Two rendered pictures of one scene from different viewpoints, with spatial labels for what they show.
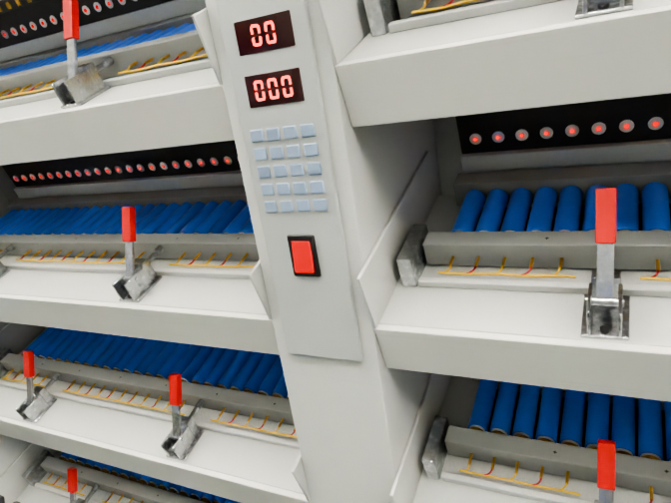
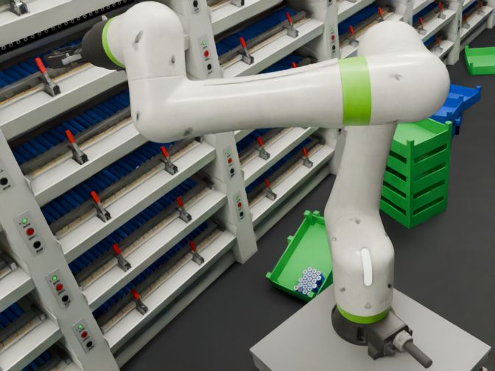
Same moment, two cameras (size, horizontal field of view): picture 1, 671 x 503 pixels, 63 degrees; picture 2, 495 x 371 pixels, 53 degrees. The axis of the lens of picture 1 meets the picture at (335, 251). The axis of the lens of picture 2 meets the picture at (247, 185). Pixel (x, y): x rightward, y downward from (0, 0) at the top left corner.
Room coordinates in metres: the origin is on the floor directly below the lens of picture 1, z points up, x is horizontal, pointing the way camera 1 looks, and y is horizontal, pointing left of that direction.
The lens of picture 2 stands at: (-0.07, 1.46, 1.33)
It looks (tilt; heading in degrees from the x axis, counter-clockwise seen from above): 33 degrees down; 286
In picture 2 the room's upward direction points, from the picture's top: 11 degrees counter-clockwise
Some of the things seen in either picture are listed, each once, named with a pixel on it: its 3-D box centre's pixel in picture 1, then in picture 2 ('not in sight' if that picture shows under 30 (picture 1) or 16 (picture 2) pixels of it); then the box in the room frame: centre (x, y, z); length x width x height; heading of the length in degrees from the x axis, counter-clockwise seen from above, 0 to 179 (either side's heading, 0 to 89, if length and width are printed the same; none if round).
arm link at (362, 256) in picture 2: not in sight; (362, 269); (-0.04, 0.64, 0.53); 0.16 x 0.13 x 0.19; 99
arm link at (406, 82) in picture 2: not in sight; (392, 87); (-0.11, 0.64, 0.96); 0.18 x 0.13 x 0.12; 9
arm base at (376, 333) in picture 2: not in sight; (379, 327); (-0.08, 0.69, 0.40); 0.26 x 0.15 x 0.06; 130
